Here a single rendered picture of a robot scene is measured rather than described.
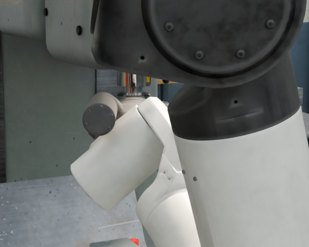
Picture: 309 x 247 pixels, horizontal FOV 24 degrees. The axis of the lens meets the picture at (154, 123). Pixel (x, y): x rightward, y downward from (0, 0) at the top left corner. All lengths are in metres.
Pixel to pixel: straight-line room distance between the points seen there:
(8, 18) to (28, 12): 0.09
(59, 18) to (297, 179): 0.55
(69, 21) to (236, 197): 0.50
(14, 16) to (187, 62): 0.72
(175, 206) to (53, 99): 0.70
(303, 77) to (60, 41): 5.60
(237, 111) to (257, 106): 0.01
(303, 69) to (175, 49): 6.10
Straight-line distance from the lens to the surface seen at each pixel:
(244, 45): 0.39
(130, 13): 0.40
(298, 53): 6.44
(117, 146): 0.74
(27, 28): 1.04
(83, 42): 0.88
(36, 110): 1.33
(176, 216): 0.67
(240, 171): 0.46
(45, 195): 1.35
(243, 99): 0.45
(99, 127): 0.73
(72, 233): 1.35
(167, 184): 0.68
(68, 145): 1.37
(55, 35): 0.98
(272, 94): 0.46
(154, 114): 0.73
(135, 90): 0.98
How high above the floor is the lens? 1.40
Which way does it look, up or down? 10 degrees down
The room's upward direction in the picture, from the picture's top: straight up
